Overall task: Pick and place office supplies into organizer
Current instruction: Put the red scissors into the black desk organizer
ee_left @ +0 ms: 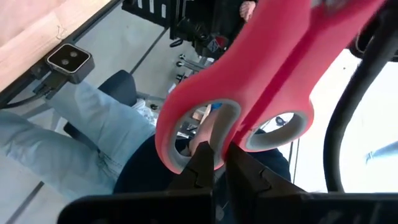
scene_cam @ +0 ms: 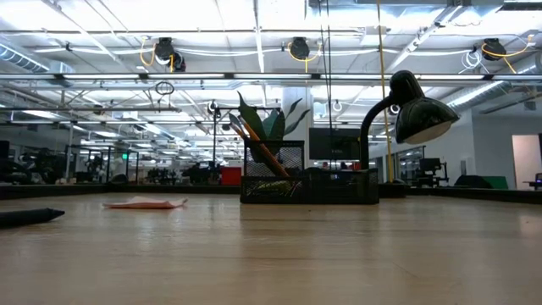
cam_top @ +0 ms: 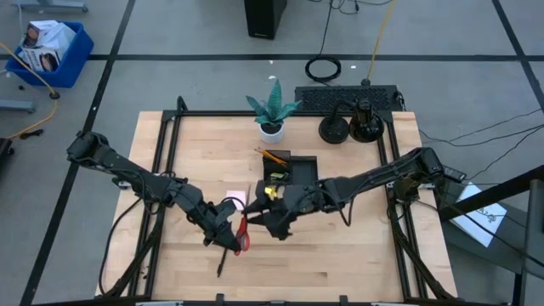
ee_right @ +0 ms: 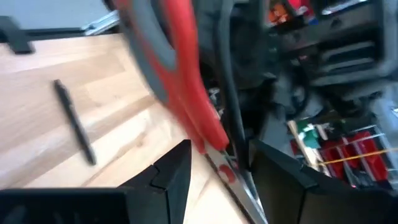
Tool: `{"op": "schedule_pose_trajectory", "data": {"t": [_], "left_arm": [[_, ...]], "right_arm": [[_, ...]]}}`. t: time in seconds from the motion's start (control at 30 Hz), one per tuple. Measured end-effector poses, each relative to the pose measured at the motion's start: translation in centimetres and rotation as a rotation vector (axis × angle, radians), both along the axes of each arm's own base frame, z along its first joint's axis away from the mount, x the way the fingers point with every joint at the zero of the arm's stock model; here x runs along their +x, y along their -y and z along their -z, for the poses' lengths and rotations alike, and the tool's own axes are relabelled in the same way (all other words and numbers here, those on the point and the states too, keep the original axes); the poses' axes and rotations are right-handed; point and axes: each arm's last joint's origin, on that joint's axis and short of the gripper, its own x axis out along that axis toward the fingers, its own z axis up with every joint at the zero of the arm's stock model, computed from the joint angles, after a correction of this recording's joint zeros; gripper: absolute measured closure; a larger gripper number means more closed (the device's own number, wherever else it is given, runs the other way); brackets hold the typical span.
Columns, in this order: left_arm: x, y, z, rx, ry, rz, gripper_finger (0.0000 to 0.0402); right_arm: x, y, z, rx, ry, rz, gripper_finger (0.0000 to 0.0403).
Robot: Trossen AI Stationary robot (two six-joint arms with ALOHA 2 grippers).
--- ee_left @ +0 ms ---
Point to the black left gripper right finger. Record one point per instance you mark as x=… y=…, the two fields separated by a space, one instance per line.
x=245 y=180

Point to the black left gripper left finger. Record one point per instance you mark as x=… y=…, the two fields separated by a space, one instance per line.
x=199 y=168

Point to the person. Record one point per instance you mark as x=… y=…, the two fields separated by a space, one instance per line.
x=93 y=130

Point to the table edge camera box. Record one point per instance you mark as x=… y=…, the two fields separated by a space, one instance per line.
x=70 y=62

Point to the person's hand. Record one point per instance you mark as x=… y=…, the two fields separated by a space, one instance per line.
x=248 y=9

